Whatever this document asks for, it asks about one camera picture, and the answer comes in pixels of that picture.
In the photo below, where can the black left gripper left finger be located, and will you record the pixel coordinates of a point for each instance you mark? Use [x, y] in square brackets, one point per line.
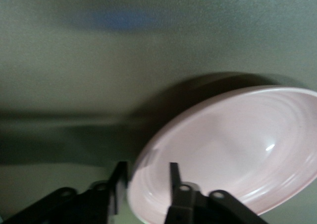
[74, 209]

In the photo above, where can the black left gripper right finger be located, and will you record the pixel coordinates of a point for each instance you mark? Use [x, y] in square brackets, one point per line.
[188, 206]

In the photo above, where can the pink shallow plate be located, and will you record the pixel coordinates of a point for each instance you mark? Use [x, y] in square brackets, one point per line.
[235, 147]

